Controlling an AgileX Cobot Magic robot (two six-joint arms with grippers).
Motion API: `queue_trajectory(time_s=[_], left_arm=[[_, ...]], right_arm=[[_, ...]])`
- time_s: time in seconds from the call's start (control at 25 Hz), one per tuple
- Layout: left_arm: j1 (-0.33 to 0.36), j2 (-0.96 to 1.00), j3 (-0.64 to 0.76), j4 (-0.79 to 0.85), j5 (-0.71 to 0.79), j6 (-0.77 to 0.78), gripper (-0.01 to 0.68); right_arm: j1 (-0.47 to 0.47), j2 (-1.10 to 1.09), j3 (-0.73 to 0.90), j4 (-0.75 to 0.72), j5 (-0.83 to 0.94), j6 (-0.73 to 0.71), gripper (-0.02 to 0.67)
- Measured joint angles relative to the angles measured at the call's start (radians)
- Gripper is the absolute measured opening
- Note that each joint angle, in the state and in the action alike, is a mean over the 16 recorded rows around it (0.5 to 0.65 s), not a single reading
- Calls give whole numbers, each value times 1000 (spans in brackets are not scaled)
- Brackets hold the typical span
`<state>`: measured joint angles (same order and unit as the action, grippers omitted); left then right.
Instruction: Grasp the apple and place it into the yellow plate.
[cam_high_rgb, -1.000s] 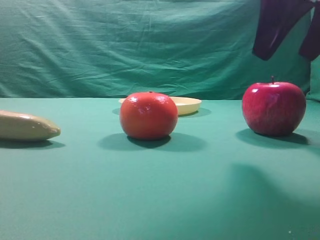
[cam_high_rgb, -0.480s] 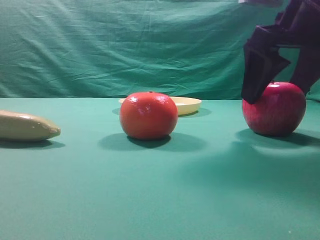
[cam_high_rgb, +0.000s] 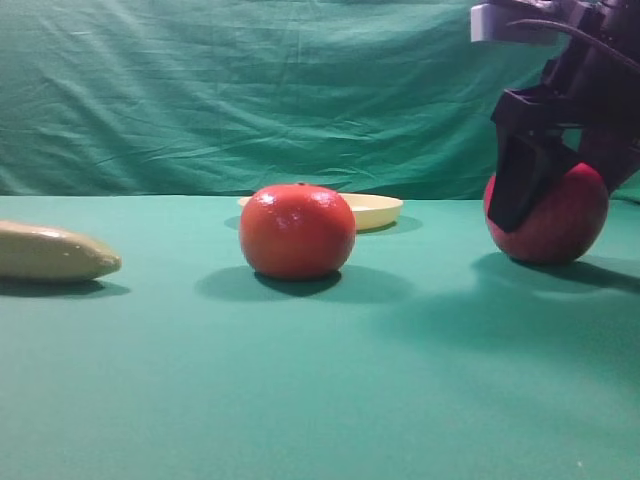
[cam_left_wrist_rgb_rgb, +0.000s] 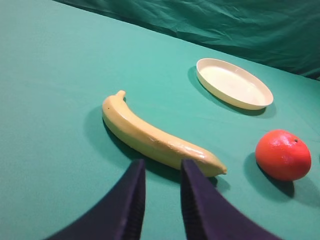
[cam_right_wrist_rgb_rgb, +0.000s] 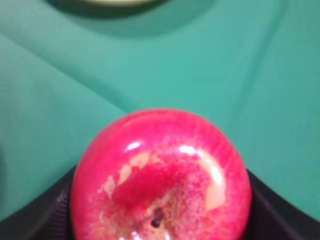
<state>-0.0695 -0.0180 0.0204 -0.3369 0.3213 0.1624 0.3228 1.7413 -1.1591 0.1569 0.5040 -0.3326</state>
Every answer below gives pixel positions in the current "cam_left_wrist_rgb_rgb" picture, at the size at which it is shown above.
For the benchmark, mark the pale yellow oval plate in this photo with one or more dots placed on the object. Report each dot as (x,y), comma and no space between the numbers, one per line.
(233,84)

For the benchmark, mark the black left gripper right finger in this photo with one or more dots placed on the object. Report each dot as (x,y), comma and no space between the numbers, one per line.
(207,215)

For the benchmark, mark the dark green backdrop cloth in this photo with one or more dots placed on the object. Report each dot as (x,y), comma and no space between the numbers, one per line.
(283,34)

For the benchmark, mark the green table cloth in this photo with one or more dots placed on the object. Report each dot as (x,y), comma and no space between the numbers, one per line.
(57,160)

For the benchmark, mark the yellow plastic banana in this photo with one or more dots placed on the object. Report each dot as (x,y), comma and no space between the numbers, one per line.
(153,142)

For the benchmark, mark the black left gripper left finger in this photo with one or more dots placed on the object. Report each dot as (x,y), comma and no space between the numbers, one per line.
(118,215)

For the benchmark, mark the orange-red round fruit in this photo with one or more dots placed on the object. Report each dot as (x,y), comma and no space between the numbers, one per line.
(283,155)

